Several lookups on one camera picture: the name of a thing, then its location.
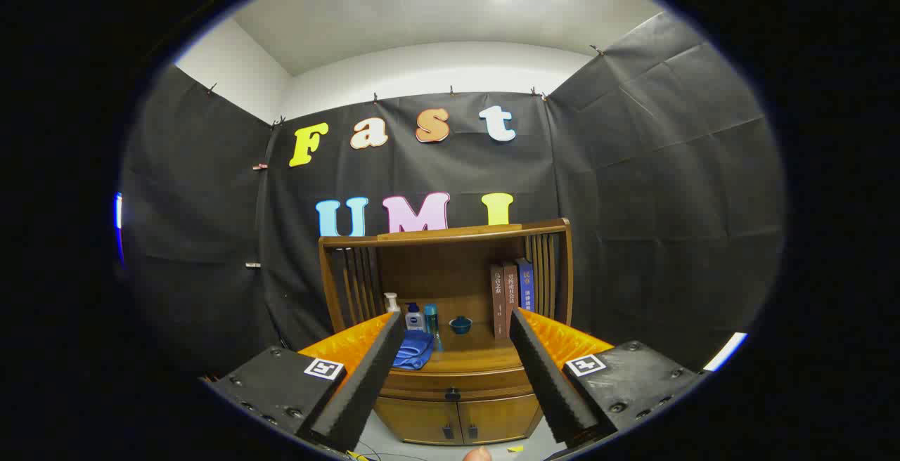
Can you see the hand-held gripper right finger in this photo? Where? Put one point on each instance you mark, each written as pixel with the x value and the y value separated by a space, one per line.
pixel 548 384

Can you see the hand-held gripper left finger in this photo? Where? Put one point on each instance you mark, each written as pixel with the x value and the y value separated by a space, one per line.
pixel 365 391

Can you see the wooden drawer with black knob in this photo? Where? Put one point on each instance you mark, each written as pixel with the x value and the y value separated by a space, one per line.
pixel 422 382

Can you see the wooden countertop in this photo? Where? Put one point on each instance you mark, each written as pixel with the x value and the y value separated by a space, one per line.
pixel 471 352

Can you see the wooden cabinet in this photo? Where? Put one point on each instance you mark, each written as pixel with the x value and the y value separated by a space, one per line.
pixel 429 271

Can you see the folded blue towel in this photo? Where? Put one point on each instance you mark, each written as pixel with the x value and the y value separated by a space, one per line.
pixel 415 350

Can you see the white bottle with blue cap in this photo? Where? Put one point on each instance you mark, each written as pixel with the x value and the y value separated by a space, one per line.
pixel 414 319

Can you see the white pump bottle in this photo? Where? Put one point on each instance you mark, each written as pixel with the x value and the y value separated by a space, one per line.
pixel 391 304

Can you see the tall teal bottle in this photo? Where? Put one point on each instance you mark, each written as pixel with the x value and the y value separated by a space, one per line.
pixel 431 320

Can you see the dark brown book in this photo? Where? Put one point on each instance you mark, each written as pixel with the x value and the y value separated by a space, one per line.
pixel 498 299

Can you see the blue book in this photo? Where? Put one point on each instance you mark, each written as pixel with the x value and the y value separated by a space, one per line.
pixel 526 285

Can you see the dark teal lidded teacup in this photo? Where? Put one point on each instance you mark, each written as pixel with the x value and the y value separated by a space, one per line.
pixel 460 325

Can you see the reddish brown book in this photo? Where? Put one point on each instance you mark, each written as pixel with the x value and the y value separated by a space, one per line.
pixel 510 285

